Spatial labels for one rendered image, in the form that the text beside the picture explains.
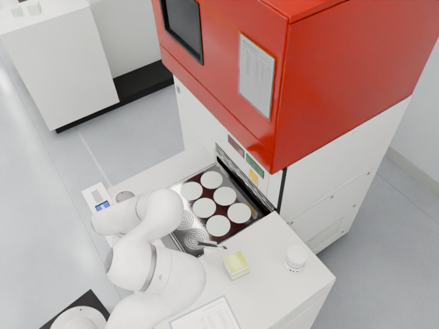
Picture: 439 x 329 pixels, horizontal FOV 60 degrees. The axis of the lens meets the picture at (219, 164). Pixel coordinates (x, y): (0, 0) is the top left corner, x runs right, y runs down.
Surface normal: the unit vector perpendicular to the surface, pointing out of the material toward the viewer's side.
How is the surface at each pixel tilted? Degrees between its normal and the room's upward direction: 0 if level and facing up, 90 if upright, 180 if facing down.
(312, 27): 90
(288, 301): 0
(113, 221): 49
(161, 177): 0
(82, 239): 0
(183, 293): 68
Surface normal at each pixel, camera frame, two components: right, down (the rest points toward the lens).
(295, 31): 0.55, 0.63
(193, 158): -0.03, -0.63
